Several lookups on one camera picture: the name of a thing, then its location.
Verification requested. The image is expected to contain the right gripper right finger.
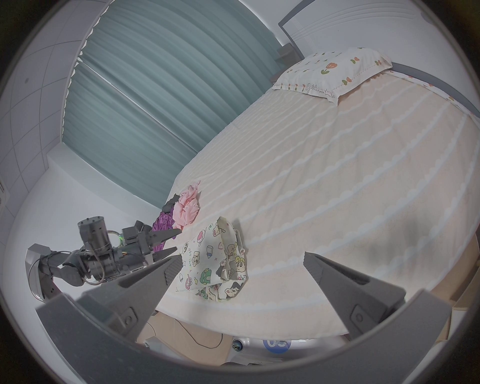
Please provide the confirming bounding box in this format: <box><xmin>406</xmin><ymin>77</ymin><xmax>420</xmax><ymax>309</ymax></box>
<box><xmin>303</xmin><ymin>251</ymin><xmax>407</xmax><ymax>340</ymax></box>

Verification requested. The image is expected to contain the black garment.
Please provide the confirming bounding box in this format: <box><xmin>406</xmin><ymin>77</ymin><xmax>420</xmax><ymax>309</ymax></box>
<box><xmin>162</xmin><ymin>193</ymin><xmax>181</xmax><ymax>215</ymax></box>

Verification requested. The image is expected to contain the pink garment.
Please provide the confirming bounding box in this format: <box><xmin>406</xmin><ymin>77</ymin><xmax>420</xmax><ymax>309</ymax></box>
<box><xmin>172</xmin><ymin>181</ymin><xmax>202</xmax><ymax>231</ymax></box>

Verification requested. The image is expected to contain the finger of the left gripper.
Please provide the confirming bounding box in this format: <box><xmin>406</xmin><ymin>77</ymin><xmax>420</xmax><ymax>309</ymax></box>
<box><xmin>148</xmin><ymin>229</ymin><xmax>183</xmax><ymax>245</ymax></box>
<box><xmin>152</xmin><ymin>246</ymin><xmax>178</xmax><ymax>262</ymax></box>

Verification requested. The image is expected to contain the blue-green curtain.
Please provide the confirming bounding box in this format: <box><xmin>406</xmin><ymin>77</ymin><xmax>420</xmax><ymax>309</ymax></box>
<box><xmin>61</xmin><ymin>62</ymin><xmax>198</xmax><ymax>209</ymax></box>
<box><xmin>80</xmin><ymin>0</ymin><xmax>286</xmax><ymax>151</ymax></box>

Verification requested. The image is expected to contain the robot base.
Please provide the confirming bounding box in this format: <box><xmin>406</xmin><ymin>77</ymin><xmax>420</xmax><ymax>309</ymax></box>
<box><xmin>224</xmin><ymin>335</ymin><xmax>294</xmax><ymax>367</ymax></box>

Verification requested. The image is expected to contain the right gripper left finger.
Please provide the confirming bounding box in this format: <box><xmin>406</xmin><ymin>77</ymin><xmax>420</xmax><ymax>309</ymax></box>
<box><xmin>79</xmin><ymin>254</ymin><xmax>184</xmax><ymax>340</ymax></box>

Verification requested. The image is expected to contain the bed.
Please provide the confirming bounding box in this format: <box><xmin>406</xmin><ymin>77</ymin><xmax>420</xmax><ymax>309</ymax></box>
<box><xmin>154</xmin><ymin>0</ymin><xmax>480</xmax><ymax>338</ymax></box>

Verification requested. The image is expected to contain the purple garment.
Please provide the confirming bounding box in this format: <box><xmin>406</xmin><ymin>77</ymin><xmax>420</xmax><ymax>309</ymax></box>
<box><xmin>152</xmin><ymin>211</ymin><xmax>176</xmax><ymax>253</ymax></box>

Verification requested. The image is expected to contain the white printed pillow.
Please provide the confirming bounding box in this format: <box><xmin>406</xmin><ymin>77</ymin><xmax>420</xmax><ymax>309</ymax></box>
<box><xmin>272</xmin><ymin>47</ymin><xmax>394</xmax><ymax>106</ymax></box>

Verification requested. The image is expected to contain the white printed pyjama top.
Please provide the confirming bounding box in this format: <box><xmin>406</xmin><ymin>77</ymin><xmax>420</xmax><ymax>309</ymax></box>
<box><xmin>175</xmin><ymin>217</ymin><xmax>249</xmax><ymax>302</ymax></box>

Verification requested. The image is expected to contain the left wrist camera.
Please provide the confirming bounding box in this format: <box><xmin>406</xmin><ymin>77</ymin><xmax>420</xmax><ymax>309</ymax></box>
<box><xmin>121</xmin><ymin>221</ymin><xmax>148</xmax><ymax>245</ymax></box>

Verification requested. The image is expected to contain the thin black cable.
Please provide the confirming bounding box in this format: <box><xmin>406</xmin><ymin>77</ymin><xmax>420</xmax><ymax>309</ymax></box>
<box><xmin>175</xmin><ymin>319</ymin><xmax>224</xmax><ymax>349</ymax></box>

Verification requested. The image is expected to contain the grey bedside table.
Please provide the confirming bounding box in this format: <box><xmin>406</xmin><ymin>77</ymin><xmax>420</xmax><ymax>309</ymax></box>
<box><xmin>275</xmin><ymin>42</ymin><xmax>305</xmax><ymax>71</ymax></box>

